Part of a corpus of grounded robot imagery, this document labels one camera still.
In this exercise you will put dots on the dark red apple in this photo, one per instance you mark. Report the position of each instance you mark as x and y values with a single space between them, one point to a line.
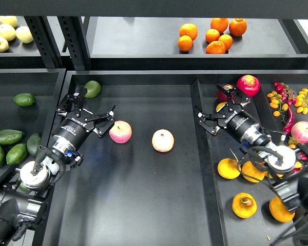
221 96

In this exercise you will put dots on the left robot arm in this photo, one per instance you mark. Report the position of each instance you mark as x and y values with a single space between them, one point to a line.
21 211

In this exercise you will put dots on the black tray divider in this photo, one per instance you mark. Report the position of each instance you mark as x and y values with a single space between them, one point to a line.
214 211

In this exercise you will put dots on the green avocado top centre tray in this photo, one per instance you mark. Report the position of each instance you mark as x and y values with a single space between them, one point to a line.
93 88

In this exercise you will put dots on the cherry tomato bunch upper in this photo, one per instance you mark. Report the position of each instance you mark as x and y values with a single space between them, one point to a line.
283 98

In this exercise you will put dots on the black centre tray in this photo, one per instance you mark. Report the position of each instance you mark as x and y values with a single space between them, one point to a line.
131 194

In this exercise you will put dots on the pink apple right tray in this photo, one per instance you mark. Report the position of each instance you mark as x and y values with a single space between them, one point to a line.
299 131

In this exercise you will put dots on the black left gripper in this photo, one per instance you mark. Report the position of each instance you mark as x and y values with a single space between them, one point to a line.
78 124

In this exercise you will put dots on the green avocado left tray top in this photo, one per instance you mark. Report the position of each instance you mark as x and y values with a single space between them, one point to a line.
24 99

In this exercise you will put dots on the black tray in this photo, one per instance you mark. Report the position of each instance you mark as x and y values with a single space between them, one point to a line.
46 85
131 194

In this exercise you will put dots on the pink red apple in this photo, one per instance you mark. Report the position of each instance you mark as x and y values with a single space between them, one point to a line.
121 132

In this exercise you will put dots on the bright red apple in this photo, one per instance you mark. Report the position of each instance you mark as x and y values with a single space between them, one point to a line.
249 84

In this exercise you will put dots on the black left tray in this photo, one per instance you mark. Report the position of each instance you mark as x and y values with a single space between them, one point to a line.
46 85

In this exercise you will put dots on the red chili pepper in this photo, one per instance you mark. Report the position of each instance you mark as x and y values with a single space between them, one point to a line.
290 121

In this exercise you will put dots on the pale pink apple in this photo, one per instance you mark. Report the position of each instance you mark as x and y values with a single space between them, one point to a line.
162 140

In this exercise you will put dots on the green avocado tray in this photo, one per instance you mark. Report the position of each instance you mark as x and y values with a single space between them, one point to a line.
24 99
93 88

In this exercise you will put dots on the orange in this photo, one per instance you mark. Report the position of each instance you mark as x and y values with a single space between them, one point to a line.
190 30
212 35
238 26
216 47
220 24
185 43
227 40

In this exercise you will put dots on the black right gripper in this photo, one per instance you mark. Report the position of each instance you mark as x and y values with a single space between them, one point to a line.
238 123

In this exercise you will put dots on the black shelf upright post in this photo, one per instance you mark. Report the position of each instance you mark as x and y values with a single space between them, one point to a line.
74 34
44 40

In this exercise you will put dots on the cherry tomato bunch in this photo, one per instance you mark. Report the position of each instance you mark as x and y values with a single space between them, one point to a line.
283 98
300 156

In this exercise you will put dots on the cherry tomato bunch lower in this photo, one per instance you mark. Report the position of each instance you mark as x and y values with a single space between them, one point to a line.
300 156

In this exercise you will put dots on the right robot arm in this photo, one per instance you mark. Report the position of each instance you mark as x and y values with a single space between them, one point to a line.
264 148

